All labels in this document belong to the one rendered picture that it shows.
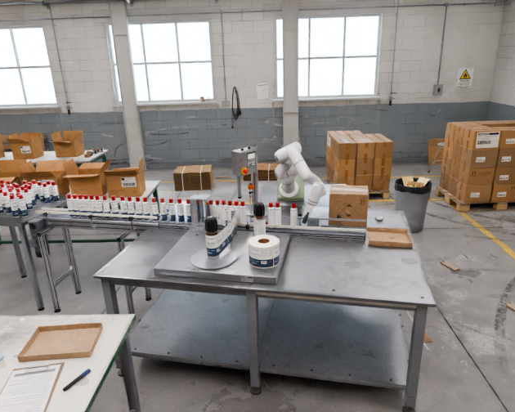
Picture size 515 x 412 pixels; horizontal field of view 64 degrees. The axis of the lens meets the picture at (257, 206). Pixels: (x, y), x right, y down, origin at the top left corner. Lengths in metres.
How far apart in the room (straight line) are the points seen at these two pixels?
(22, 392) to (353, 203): 2.42
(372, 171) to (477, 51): 3.69
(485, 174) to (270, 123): 4.15
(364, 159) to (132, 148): 4.83
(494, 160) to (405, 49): 3.30
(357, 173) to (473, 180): 1.59
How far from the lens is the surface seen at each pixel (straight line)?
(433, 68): 9.04
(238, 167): 3.17
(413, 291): 2.62
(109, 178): 4.61
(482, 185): 6.49
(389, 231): 3.37
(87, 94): 9.22
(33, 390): 2.20
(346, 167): 6.50
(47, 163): 5.20
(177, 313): 3.50
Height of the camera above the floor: 2.13
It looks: 20 degrees down
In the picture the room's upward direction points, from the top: 2 degrees counter-clockwise
